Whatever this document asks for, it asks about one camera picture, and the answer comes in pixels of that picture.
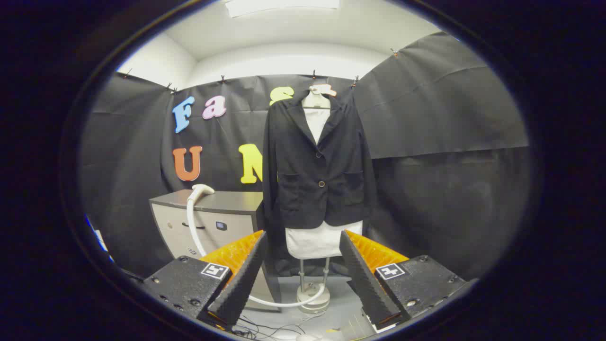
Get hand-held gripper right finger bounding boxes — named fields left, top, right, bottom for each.
left=339, top=230, right=479, bottom=333

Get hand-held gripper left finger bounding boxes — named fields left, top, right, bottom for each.
left=142, top=230, right=268, bottom=331

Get garment steamer base with poles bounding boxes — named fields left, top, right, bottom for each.
left=297, top=257, right=330, bottom=314

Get white garment steamer wand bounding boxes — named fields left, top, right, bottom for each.
left=186, top=184, right=328, bottom=308

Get black jacket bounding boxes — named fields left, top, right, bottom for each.
left=262, top=89, right=378, bottom=230

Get grey cabinet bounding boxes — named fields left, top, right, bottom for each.
left=149, top=190, right=280, bottom=312

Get black backdrop cloth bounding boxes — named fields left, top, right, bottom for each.
left=78, top=32, right=531, bottom=280

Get white plastic hanger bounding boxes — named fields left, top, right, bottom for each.
left=302, top=85, right=333, bottom=110

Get ceiling light panel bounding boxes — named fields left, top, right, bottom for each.
left=225, top=0, right=340, bottom=18

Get thin black floor cables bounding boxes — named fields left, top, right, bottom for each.
left=231, top=312, right=327, bottom=340

